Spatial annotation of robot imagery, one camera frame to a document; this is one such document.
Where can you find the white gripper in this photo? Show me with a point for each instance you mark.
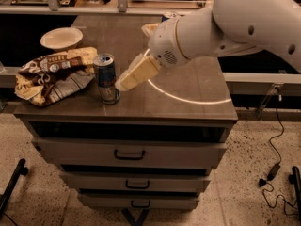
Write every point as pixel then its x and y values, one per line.
pixel 164 43

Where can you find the red bull can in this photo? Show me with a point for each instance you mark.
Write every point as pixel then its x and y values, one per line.
pixel 105 75

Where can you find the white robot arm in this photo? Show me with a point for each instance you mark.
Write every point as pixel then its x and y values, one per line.
pixel 226 28

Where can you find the blue pepsi can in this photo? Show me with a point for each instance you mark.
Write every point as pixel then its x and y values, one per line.
pixel 169 15

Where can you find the white bowl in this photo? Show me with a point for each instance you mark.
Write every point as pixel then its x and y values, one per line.
pixel 61 38

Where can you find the brown yellow chip bag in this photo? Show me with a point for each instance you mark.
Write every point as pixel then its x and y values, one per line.
pixel 48 79

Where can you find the top drawer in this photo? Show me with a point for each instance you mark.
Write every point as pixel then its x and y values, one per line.
pixel 131 154

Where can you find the drawer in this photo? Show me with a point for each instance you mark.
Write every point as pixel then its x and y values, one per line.
pixel 135 182
pixel 131 154
pixel 139 201

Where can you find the middle drawer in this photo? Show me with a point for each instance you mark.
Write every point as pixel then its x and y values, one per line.
pixel 135 182

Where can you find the bottom drawer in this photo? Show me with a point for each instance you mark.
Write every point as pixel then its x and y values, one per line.
pixel 139 201

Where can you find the black stand leg left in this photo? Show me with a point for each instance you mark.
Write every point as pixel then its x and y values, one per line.
pixel 21 169

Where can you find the black stand leg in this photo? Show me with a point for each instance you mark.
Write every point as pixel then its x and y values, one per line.
pixel 21 169
pixel 295 179

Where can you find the black stand leg right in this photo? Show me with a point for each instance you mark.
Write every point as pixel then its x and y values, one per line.
pixel 295 179

